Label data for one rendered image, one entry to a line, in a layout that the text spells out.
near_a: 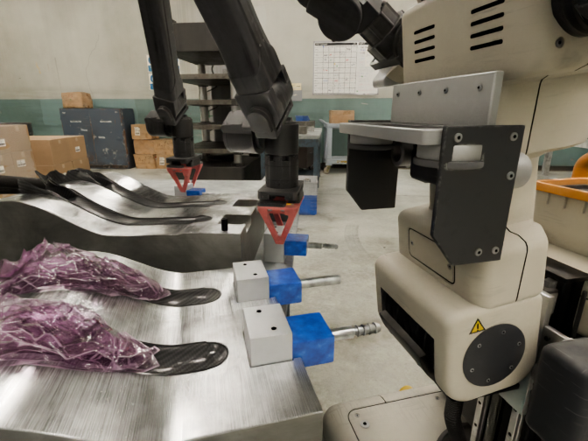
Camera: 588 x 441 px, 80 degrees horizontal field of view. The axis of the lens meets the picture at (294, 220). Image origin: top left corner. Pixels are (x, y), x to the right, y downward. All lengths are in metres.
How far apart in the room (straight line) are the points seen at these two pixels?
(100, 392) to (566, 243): 0.77
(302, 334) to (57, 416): 0.18
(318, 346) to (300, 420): 0.07
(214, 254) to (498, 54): 0.44
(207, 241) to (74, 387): 0.29
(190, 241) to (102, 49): 7.76
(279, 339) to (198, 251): 0.27
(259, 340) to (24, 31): 8.96
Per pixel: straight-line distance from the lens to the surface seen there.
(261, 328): 0.32
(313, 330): 0.34
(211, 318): 0.39
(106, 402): 0.30
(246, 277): 0.40
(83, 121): 7.86
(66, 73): 8.64
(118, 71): 8.05
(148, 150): 7.42
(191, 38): 4.64
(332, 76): 6.96
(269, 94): 0.51
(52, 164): 5.14
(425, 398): 1.18
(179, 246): 0.55
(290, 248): 0.63
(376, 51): 0.74
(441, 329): 0.54
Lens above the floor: 1.06
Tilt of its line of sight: 17 degrees down
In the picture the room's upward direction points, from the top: straight up
